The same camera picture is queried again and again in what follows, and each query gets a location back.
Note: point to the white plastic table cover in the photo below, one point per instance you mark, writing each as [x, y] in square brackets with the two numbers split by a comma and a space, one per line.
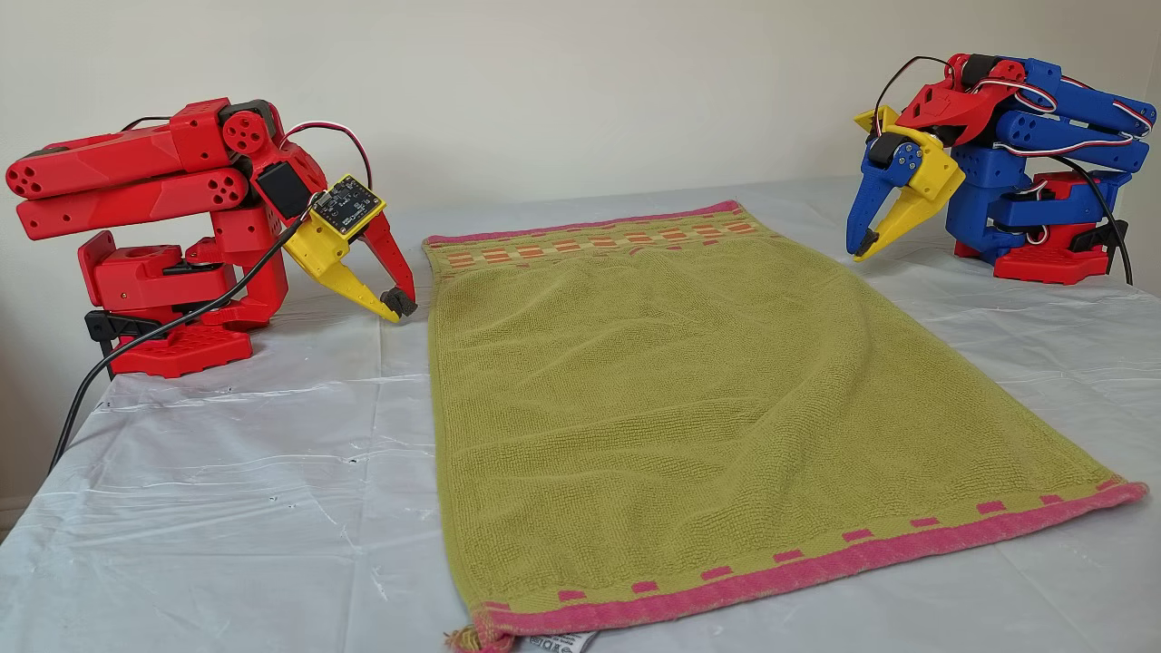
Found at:
[227, 499]

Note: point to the camera board on red arm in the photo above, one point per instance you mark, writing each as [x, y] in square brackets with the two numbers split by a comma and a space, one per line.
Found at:
[347, 204]

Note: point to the green towel with pink border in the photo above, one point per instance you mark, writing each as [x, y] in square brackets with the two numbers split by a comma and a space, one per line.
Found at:
[726, 381]

